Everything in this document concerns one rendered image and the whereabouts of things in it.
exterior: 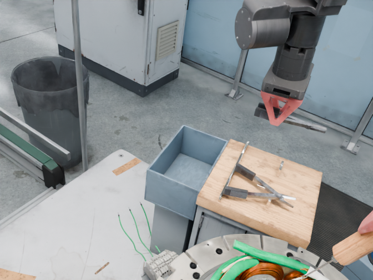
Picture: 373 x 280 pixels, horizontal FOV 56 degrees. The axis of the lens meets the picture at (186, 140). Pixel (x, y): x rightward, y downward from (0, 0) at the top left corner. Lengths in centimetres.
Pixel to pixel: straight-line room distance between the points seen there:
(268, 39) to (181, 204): 34
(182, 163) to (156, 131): 170
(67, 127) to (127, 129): 61
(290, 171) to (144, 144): 172
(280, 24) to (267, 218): 32
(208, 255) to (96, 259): 41
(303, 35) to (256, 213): 30
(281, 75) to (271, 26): 10
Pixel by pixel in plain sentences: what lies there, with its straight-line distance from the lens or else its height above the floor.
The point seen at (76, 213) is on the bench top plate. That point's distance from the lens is 97.
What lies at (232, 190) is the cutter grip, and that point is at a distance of 61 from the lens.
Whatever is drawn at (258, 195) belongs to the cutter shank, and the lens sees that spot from 63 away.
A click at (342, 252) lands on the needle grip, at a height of 130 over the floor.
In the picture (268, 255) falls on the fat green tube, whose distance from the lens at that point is 47.
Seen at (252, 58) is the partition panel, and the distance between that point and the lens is 287.
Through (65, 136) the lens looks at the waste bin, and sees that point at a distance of 203.
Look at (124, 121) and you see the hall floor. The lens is 257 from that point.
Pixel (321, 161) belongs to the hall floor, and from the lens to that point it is 265.
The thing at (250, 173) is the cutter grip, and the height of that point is 109.
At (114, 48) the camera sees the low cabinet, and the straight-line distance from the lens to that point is 285.
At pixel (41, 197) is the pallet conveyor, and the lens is 114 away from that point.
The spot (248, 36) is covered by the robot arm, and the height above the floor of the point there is 135.
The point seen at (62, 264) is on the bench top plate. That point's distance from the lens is 89.
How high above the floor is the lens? 152
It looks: 38 degrees down
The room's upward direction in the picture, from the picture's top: 10 degrees clockwise
